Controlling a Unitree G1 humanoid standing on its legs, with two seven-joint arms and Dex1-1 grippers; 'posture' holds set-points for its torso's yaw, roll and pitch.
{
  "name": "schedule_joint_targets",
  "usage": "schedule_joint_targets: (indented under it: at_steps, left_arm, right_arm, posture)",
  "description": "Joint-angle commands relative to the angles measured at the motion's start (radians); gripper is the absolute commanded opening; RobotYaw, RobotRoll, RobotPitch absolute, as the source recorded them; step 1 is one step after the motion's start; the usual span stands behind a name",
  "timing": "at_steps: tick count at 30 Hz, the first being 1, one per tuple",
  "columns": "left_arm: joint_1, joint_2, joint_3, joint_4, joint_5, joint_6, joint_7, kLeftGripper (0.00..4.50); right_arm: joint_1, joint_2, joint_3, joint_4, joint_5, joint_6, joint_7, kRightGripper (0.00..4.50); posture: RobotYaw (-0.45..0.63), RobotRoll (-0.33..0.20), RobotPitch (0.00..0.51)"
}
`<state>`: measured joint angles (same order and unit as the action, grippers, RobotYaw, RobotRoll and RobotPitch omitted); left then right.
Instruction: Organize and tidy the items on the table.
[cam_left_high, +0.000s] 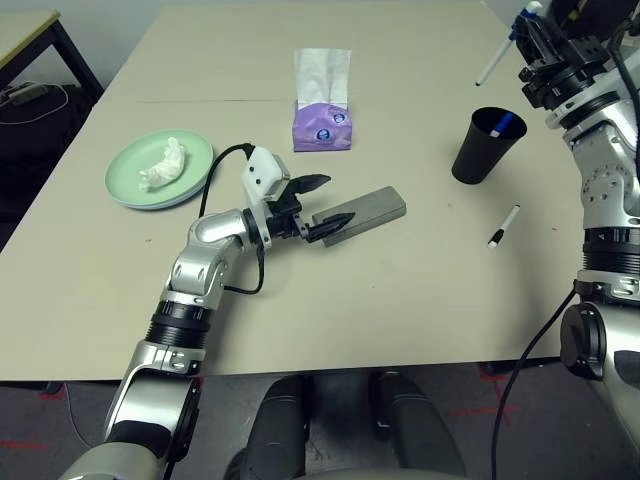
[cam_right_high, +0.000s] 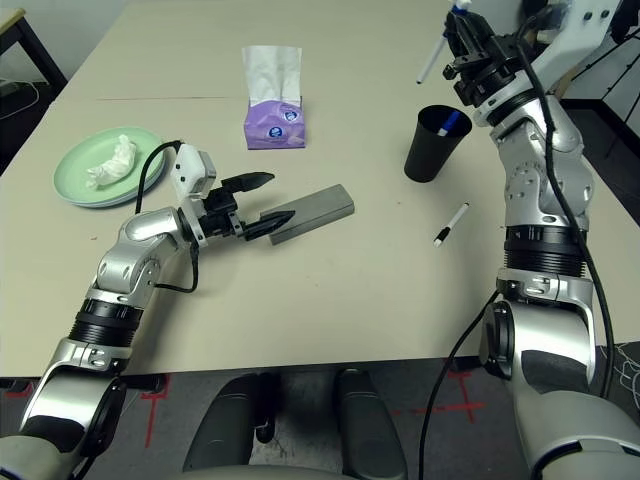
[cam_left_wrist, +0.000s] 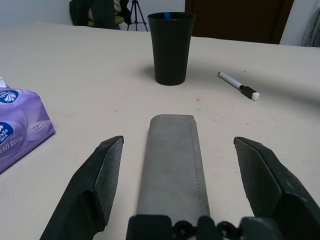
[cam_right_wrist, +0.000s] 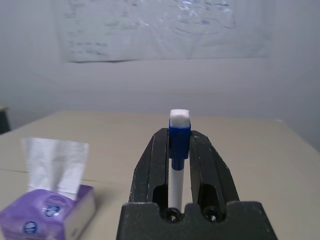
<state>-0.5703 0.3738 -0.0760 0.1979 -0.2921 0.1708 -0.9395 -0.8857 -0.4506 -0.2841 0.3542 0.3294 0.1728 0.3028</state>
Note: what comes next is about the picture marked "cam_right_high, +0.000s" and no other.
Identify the dark grey robot left thigh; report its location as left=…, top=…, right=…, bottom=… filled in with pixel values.
left=182, top=372, right=279, bottom=480

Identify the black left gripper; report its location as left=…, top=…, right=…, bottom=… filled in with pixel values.
left=201, top=171, right=297, bottom=242

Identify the white adapter cable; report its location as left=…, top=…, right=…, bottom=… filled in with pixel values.
left=0, top=79, right=40, bottom=121

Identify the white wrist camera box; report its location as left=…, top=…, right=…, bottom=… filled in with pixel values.
left=171, top=143, right=219, bottom=246
left=527, top=0, right=626, bottom=96

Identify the black plastic cup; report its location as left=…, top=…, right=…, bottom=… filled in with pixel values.
left=403, top=103, right=474, bottom=184

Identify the black tripod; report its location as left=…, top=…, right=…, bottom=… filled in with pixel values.
left=567, top=42, right=640, bottom=101

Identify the dark grey robot right thigh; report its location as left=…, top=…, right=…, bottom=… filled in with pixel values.
left=333, top=368, right=409, bottom=480

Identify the black bag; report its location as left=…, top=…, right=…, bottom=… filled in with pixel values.
left=0, top=79, right=59, bottom=166

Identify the beige robot torso shell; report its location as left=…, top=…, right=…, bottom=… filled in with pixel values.
left=179, top=467, right=351, bottom=480

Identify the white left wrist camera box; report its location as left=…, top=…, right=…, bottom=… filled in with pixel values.
left=171, top=143, right=219, bottom=246

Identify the black table foot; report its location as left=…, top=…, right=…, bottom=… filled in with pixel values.
left=119, top=373, right=166, bottom=394

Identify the white tissue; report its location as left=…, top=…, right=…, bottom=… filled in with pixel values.
left=86, top=134, right=137, bottom=190

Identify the blue capped marker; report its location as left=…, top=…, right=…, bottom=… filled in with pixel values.
left=415, top=0, right=474, bottom=85
left=437, top=110, right=461, bottom=137

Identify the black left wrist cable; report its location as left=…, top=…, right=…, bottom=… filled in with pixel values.
left=134, top=139, right=201, bottom=296

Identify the black capped white marker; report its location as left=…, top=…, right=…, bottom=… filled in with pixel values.
left=433, top=201, right=471, bottom=247

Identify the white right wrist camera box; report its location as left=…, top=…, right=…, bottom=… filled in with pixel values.
left=527, top=0, right=626, bottom=96

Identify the light green plate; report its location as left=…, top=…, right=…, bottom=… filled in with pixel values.
left=53, top=127, right=165, bottom=206

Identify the dark grey robot thigh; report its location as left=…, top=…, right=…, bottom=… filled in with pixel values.
left=182, top=372, right=279, bottom=480
left=333, top=368, right=409, bottom=480

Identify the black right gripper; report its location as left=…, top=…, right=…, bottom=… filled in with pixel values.
left=441, top=11, right=535, bottom=108

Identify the beige side table black frame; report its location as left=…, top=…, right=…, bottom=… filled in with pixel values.
left=0, top=7, right=69, bottom=86

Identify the grey glasses case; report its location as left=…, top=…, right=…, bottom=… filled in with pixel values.
left=268, top=183, right=356, bottom=247

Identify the purple tissue pack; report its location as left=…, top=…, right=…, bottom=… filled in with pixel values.
left=241, top=45, right=308, bottom=151

